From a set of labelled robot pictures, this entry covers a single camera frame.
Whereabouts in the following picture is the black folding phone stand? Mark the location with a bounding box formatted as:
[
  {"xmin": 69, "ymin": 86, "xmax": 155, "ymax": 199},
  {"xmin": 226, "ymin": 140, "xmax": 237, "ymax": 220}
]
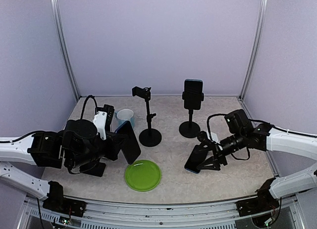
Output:
[{"xmin": 79, "ymin": 161, "xmax": 106, "ymax": 177}]

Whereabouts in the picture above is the green plate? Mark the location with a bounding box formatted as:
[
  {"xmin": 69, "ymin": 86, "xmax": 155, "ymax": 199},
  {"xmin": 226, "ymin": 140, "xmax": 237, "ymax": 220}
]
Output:
[{"xmin": 124, "ymin": 160, "xmax": 162, "ymax": 192}]

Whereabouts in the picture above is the front aluminium rail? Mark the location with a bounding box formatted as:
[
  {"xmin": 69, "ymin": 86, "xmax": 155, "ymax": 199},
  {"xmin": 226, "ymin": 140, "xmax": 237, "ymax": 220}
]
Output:
[{"xmin": 14, "ymin": 195, "xmax": 308, "ymax": 229}]

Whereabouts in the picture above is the short black clamp stand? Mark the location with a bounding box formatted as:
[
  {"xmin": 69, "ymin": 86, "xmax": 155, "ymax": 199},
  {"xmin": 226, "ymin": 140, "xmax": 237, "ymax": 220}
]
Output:
[{"xmin": 178, "ymin": 90, "xmax": 205, "ymax": 138}]

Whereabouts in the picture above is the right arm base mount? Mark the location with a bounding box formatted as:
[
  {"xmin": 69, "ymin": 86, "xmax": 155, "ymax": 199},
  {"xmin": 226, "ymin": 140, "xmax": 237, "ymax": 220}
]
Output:
[{"xmin": 236, "ymin": 197, "xmax": 280, "ymax": 217}]

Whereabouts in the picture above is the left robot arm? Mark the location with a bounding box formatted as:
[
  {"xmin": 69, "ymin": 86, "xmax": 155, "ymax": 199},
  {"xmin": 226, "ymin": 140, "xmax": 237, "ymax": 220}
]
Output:
[{"xmin": 0, "ymin": 119, "xmax": 141, "ymax": 212}]

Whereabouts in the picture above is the aluminium frame post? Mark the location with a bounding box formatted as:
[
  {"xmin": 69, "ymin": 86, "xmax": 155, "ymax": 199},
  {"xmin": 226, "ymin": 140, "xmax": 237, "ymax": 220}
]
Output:
[
  {"xmin": 239, "ymin": 0, "xmax": 268, "ymax": 102},
  {"xmin": 50, "ymin": 0, "xmax": 81, "ymax": 102}
]

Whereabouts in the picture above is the right aluminium frame post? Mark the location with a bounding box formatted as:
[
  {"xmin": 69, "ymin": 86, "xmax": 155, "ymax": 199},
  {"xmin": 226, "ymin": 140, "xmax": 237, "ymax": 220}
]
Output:
[{"xmin": 239, "ymin": 0, "xmax": 268, "ymax": 102}]

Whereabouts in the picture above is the black phone blue case bottom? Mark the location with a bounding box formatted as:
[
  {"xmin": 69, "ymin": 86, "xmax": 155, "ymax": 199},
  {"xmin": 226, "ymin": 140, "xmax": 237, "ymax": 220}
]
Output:
[{"xmin": 115, "ymin": 121, "xmax": 141, "ymax": 165}]

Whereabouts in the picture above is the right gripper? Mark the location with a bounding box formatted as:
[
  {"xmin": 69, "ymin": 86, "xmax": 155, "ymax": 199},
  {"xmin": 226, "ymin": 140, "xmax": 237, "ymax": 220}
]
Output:
[{"xmin": 194, "ymin": 130, "xmax": 246, "ymax": 170}]

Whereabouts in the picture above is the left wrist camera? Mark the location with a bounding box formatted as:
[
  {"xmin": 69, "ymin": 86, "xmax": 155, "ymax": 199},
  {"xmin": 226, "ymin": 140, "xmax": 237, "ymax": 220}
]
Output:
[{"xmin": 93, "ymin": 104, "xmax": 114, "ymax": 140}]

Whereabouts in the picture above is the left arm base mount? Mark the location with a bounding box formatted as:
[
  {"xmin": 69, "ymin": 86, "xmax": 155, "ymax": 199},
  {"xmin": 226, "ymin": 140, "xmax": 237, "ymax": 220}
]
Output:
[{"xmin": 43, "ymin": 197, "xmax": 87, "ymax": 218}]

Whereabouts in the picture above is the tall black clamp stand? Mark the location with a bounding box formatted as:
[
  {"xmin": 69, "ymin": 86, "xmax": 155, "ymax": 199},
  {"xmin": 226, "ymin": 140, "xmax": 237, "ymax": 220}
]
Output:
[{"xmin": 132, "ymin": 86, "xmax": 162, "ymax": 147}]

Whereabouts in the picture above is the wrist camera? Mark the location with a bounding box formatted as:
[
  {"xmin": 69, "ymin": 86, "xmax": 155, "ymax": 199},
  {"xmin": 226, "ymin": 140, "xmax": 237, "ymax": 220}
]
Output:
[
  {"xmin": 197, "ymin": 131, "xmax": 220, "ymax": 144},
  {"xmin": 93, "ymin": 104, "xmax": 114, "ymax": 140}
]

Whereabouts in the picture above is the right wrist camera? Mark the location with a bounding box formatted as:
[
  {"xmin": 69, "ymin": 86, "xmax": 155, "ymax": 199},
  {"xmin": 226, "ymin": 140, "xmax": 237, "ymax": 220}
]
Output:
[{"xmin": 197, "ymin": 131, "xmax": 220, "ymax": 144}]

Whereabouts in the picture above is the light blue mug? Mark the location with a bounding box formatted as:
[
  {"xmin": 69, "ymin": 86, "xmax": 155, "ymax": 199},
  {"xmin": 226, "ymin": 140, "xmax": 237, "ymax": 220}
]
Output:
[{"xmin": 115, "ymin": 109, "xmax": 135, "ymax": 128}]

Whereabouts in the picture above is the left aluminium frame post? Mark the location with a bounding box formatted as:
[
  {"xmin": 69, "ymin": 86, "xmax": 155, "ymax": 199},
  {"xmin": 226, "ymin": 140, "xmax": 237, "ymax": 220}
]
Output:
[{"xmin": 50, "ymin": 0, "xmax": 81, "ymax": 102}]

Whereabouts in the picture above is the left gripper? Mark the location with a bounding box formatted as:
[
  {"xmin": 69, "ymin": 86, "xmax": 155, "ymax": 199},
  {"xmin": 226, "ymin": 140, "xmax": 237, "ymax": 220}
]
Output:
[{"xmin": 68, "ymin": 131, "xmax": 127, "ymax": 169}]

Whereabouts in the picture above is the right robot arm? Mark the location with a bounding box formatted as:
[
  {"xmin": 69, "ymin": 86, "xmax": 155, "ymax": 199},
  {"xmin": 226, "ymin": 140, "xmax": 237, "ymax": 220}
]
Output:
[{"xmin": 193, "ymin": 109, "xmax": 317, "ymax": 211}]

